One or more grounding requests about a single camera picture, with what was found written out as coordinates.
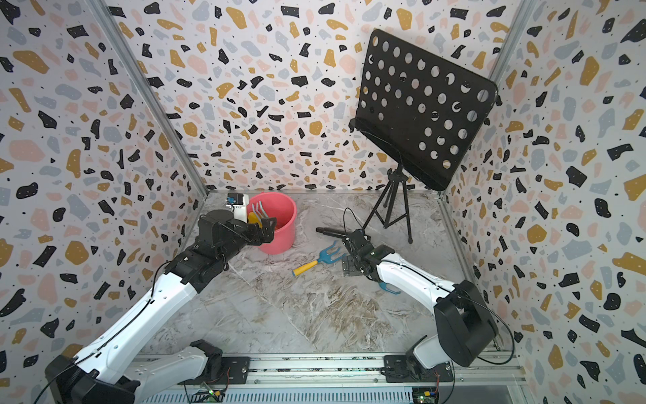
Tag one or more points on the black perforated music stand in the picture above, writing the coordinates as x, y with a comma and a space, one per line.
421, 110

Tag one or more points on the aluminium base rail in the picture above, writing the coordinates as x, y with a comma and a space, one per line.
350, 378

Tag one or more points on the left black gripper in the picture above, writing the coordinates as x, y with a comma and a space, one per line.
267, 231

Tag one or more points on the green circuit board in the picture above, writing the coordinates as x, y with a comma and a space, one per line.
425, 395
205, 395

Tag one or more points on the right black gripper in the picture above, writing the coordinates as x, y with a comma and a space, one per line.
346, 266

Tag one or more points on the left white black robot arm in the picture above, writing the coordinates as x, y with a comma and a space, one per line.
103, 372

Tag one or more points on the yellow shovel yellow handle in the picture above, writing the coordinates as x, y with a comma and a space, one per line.
252, 218

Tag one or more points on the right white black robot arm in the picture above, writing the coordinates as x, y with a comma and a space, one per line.
464, 325

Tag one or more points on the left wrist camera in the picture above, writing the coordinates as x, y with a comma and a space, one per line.
237, 203

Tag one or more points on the right green circuit board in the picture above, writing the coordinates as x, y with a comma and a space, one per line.
425, 395

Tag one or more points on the left green circuit board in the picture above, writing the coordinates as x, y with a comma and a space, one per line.
205, 395

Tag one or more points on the pink plastic bucket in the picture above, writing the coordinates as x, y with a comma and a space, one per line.
284, 210

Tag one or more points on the blue rake yellow handle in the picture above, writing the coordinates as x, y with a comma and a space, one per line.
329, 255

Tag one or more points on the light blue fork white handle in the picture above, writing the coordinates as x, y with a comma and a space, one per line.
258, 210

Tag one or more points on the black microphone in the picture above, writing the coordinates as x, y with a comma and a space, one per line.
332, 232

